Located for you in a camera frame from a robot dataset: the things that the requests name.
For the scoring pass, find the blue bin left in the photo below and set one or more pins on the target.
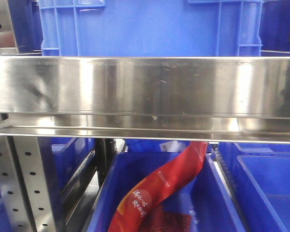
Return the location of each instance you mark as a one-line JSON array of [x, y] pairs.
[[68, 154]]

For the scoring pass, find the blue bin with red bag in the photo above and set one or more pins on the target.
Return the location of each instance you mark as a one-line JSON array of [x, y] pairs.
[[203, 205]]

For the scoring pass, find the blue bin right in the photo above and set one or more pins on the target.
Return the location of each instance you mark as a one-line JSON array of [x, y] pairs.
[[259, 175]]

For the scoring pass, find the red snack bag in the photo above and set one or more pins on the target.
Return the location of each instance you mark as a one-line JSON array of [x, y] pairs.
[[158, 186]]

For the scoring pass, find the stainless steel shelf rack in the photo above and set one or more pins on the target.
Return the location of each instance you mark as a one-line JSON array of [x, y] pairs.
[[209, 99]]

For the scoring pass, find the large blue crate upper shelf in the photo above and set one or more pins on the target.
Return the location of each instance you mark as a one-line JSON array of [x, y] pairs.
[[151, 28]]

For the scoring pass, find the perforated steel upright post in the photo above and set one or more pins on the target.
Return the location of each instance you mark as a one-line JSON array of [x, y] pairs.
[[29, 184]]

